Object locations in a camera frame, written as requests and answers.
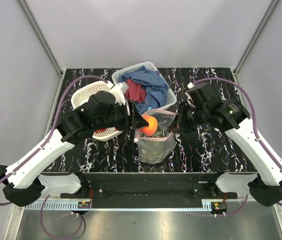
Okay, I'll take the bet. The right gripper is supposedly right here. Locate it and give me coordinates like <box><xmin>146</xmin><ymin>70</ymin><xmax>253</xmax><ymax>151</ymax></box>
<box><xmin>166</xmin><ymin>101</ymin><xmax>208</xmax><ymax>134</ymax></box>

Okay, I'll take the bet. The orange fake fruit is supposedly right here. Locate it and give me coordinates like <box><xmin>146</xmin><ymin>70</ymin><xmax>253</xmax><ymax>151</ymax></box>
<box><xmin>138</xmin><ymin>115</ymin><xmax>158</xmax><ymax>137</ymax></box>

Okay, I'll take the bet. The green fake melon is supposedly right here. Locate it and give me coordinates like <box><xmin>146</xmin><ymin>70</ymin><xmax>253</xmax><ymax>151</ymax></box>
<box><xmin>138</xmin><ymin>140</ymin><xmax>166</xmax><ymax>165</ymax></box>

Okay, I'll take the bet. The clear zip top bag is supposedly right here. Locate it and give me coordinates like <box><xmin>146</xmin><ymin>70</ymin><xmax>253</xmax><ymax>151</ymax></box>
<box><xmin>133</xmin><ymin>109</ymin><xmax>176</xmax><ymax>162</ymax></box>

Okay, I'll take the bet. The red fake apple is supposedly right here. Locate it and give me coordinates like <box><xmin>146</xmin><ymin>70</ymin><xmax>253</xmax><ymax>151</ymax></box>
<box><xmin>95</xmin><ymin>127</ymin><xmax>117</xmax><ymax>133</ymax></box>

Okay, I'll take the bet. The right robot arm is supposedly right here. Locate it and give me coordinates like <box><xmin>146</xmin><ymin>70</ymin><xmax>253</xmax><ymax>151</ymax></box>
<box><xmin>167</xmin><ymin>78</ymin><xmax>282</xmax><ymax>207</ymax></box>

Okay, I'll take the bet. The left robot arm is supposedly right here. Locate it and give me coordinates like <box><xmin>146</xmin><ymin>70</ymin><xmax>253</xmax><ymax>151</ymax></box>
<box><xmin>0</xmin><ymin>91</ymin><xmax>149</xmax><ymax>207</ymax></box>

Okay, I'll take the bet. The red cloth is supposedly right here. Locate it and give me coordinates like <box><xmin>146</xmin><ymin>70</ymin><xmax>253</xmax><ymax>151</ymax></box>
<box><xmin>125</xmin><ymin>79</ymin><xmax>147</xmax><ymax>103</ymax></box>

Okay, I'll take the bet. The white basket with clothes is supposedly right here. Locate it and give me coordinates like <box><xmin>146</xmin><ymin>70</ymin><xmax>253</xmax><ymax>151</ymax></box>
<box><xmin>112</xmin><ymin>61</ymin><xmax>177</xmax><ymax>114</ymax></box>

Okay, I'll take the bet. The blue checkered cloth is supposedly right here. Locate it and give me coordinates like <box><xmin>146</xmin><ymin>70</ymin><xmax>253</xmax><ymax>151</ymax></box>
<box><xmin>118</xmin><ymin>66</ymin><xmax>169</xmax><ymax>114</ymax></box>

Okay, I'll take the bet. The empty white perforated basket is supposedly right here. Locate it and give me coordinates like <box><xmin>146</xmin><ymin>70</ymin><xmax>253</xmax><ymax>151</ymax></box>
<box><xmin>71</xmin><ymin>80</ymin><xmax>123</xmax><ymax>142</ymax></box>

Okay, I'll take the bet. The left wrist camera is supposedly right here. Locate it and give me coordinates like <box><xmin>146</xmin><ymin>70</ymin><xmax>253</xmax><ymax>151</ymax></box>
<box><xmin>109</xmin><ymin>82</ymin><xmax>129</xmax><ymax>106</ymax></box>

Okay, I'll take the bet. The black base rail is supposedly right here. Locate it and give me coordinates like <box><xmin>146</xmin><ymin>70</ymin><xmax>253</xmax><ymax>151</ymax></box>
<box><xmin>55</xmin><ymin>171</ymin><xmax>249</xmax><ymax>210</ymax></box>

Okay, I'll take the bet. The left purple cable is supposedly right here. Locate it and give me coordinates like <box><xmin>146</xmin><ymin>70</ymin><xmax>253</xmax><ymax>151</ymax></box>
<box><xmin>0</xmin><ymin>74</ymin><xmax>112</xmax><ymax>238</ymax></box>

